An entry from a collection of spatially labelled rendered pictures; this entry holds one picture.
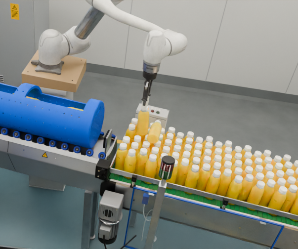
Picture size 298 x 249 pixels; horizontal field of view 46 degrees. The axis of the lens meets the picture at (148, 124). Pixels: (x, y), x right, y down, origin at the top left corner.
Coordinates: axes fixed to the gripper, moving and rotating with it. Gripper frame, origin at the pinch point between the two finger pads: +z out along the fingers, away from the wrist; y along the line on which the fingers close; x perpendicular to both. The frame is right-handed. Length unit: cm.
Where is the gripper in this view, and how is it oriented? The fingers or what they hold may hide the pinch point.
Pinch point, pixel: (145, 103)
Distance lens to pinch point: 198.5
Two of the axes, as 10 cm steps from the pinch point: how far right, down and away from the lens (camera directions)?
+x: 9.7, 2.3, -0.8
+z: -1.4, 8.2, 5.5
